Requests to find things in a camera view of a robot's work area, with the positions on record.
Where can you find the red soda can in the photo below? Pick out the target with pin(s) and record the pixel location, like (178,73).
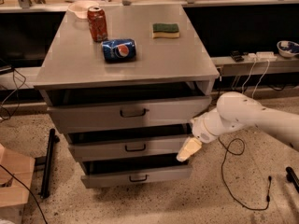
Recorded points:
(97,23)

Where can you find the blue pepsi can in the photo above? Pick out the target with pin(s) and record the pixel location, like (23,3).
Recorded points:
(117,50)

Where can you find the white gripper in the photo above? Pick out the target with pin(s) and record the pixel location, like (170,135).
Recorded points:
(199,130)

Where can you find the white power strip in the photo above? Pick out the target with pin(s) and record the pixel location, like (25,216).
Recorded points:
(262,56)

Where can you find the black bar at right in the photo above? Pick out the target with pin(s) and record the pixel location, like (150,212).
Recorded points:
(292,177)

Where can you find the grey drawer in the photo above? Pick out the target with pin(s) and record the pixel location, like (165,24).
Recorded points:
(128,148)
(136,177)
(127,115)

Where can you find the green yellow sponge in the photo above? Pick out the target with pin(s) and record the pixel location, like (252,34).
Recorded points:
(165,30)

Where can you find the white plate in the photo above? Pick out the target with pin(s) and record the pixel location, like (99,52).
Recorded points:
(80,8)

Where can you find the black remote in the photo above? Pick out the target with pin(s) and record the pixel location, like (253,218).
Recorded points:
(236,56)

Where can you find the blue white bowl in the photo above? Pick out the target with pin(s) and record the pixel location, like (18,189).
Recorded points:
(287,49)

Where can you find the grey metal drawer cabinet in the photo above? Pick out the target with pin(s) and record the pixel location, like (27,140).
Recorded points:
(75,72)

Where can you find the black pole on floor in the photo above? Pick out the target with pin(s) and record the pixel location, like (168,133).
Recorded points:
(45,187)

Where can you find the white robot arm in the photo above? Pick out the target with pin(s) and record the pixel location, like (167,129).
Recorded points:
(233,112)

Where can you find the cardboard box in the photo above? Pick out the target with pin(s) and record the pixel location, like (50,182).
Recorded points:
(16,173)

